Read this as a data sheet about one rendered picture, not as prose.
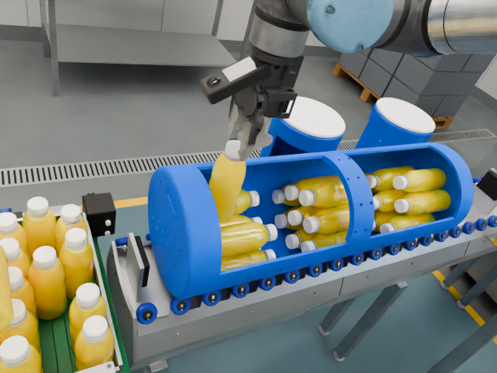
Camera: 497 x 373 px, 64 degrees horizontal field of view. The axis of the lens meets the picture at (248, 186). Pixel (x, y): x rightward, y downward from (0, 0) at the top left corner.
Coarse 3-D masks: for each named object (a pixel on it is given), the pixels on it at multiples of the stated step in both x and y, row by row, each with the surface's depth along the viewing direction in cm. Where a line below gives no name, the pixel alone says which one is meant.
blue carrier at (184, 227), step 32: (256, 160) 91; (288, 160) 95; (320, 160) 113; (352, 160) 100; (384, 160) 130; (416, 160) 130; (448, 160) 114; (160, 192) 85; (192, 192) 76; (352, 192) 93; (448, 192) 121; (160, 224) 88; (192, 224) 73; (352, 224) 93; (448, 224) 115; (160, 256) 91; (192, 256) 74; (288, 256) 87; (320, 256) 93; (192, 288) 78; (224, 288) 86
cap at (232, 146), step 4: (232, 140) 77; (236, 140) 77; (228, 144) 75; (232, 144) 76; (236, 144) 76; (228, 148) 75; (232, 148) 75; (236, 148) 75; (228, 152) 75; (232, 152) 75; (236, 152) 74; (232, 156) 75; (236, 156) 75
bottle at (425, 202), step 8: (416, 192) 117; (424, 192) 118; (432, 192) 118; (440, 192) 120; (408, 200) 115; (416, 200) 114; (424, 200) 115; (432, 200) 116; (440, 200) 118; (448, 200) 119; (408, 208) 114; (416, 208) 114; (424, 208) 115; (432, 208) 117; (440, 208) 119
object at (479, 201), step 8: (488, 176) 149; (496, 176) 148; (480, 184) 152; (488, 184) 150; (496, 184) 147; (480, 192) 154; (488, 192) 150; (496, 192) 147; (480, 200) 155; (488, 200) 152; (496, 200) 149; (480, 208) 155; (488, 208) 152
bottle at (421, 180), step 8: (432, 168) 122; (408, 176) 114; (416, 176) 114; (424, 176) 115; (432, 176) 117; (440, 176) 119; (408, 184) 114; (416, 184) 114; (424, 184) 115; (432, 184) 117; (440, 184) 120
